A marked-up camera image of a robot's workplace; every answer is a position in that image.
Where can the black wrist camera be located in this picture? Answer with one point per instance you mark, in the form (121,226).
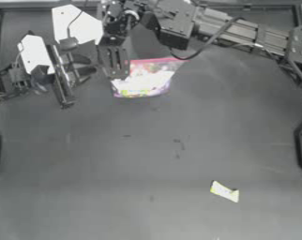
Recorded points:
(40,73)
(68,44)

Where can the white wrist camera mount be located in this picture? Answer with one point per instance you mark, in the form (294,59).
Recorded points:
(86,31)
(34,53)

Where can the clear bag with pink zip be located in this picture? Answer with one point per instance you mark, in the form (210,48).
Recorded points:
(149,81)

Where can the pale yellow candy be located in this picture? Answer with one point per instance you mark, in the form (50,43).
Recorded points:
(223,191)

